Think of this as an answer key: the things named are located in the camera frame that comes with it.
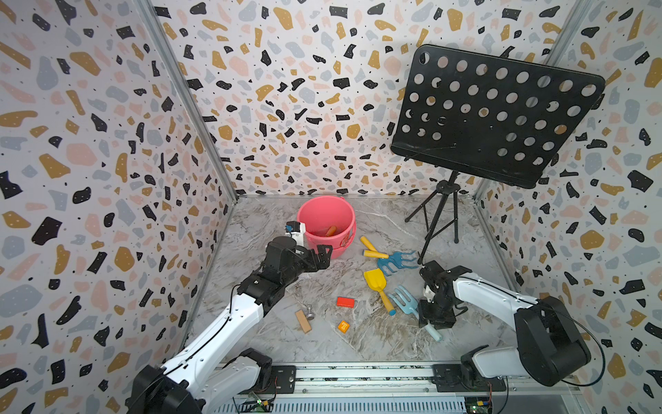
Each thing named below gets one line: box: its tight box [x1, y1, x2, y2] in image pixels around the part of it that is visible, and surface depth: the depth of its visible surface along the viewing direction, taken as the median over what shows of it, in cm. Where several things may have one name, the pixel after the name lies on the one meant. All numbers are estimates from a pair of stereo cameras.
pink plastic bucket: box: [297, 194, 356, 259], surface depth 97 cm
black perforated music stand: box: [390, 44, 606, 264], surface depth 61 cm
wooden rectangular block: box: [295, 308, 313, 334], surface depth 85 cm
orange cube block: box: [337, 319, 351, 334], surface depth 85 cm
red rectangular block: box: [336, 296, 356, 309], surface depth 92 cm
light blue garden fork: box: [387, 284, 443, 343], surface depth 89 cm
